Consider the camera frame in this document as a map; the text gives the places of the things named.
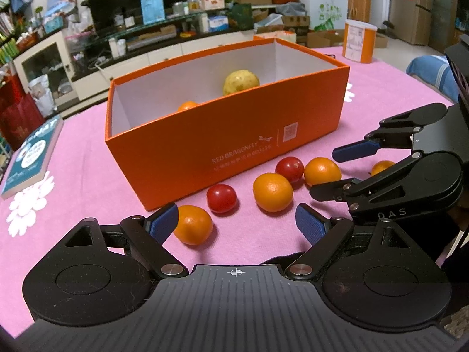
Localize blue and white box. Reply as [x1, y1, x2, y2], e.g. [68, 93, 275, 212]
[207, 15, 231, 33]

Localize large yellow-green guava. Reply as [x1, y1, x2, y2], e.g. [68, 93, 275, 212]
[223, 70, 261, 96]

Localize pink flowered tablecloth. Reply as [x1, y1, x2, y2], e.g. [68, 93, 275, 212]
[0, 44, 469, 338]

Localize red bag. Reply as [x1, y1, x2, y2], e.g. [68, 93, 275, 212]
[0, 75, 45, 151]

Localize teal book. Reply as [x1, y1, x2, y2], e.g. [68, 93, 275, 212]
[0, 115, 64, 200]

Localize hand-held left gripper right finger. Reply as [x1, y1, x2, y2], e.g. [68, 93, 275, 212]
[288, 203, 409, 281]

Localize orange cardboard box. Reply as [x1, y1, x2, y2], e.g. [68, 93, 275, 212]
[104, 37, 350, 212]

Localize white plastic bag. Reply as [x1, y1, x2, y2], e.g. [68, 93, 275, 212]
[27, 74, 57, 118]

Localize white and orange canister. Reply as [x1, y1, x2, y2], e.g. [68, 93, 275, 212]
[342, 19, 378, 63]

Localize dark green bag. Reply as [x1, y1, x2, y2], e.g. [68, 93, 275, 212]
[229, 3, 254, 32]

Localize low white media console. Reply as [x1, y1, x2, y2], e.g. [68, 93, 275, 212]
[68, 7, 279, 101]

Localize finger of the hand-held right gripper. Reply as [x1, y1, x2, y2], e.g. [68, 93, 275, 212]
[332, 103, 452, 164]
[310, 152, 426, 213]

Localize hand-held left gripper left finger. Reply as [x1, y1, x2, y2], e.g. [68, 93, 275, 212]
[64, 203, 188, 279]

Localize red cherry tomato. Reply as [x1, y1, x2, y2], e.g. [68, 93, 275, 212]
[206, 184, 237, 214]
[275, 156, 305, 184]

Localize blue cushion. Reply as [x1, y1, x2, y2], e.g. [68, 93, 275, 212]
[405, 54, 462, 103]

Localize small orange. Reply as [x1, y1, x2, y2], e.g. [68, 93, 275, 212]
[172, 205, 214, 246]
[304, 157, 342, 187]
[253, 173, 294, 212]
[370, 160, 396, 177]

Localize light blue upright package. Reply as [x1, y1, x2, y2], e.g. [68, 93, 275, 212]
[140, 0, 166, 26]

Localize white glass-door cabinet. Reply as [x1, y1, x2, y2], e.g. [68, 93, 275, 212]
[13, 29, 79, 112]

